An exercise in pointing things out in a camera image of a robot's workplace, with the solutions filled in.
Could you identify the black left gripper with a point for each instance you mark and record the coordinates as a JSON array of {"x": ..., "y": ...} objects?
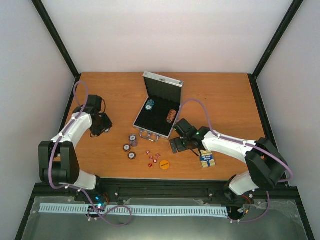
[{"x": 108, "y": 125}]

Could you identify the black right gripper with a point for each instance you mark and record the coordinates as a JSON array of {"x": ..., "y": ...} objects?
[{"x": 180, "y": 146}]

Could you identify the red poker chip stack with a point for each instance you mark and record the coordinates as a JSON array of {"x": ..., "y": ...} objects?
[{"x": 171, "y": 116}]

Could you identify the aluminium poker case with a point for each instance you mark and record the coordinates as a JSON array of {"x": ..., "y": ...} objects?
[{"x": 167, "y": 95}]

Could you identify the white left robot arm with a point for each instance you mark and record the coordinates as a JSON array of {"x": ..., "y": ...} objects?
[{"x": 58, "y": 162}]

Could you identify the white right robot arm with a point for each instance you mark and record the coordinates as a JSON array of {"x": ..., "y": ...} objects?
[{"x": 265, "y": 164}]

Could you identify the blue playing card box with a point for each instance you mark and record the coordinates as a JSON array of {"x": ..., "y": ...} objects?
[{"x": 207, "y": 159}]

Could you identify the brown poker chip stack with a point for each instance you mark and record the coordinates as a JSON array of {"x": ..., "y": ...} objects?
[{"x": 126, "y": 147}]

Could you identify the purple poker chip stack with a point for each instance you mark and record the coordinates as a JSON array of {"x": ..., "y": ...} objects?
[{"x": 133, "y": 140}]

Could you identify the orange dealer button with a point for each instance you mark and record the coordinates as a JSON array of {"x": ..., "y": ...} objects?
[{"x": 164, "y": 165}]

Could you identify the black poker chip stack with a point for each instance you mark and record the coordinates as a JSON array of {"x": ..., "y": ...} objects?
[{"x": 131, "y": 155}]

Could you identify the light blue cable duct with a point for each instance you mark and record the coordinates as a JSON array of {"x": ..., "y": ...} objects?
[{"x": 136, "y": 210}]

